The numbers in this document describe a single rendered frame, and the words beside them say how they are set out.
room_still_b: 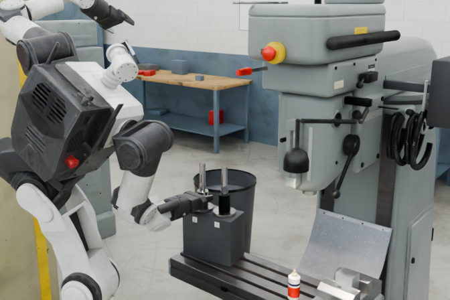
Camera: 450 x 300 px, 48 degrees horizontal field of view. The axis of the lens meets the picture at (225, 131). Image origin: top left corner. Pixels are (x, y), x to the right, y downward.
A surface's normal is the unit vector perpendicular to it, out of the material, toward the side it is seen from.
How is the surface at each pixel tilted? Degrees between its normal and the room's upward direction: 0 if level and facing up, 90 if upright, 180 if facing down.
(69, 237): 115
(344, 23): 90
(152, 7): 90
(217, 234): 90
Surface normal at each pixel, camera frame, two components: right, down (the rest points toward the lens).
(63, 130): -0.44, 0.12
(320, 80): -0.62, 0.19
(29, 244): 0.78, 0.15
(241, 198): 0.53, 0.27
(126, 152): -0.49, 0.37
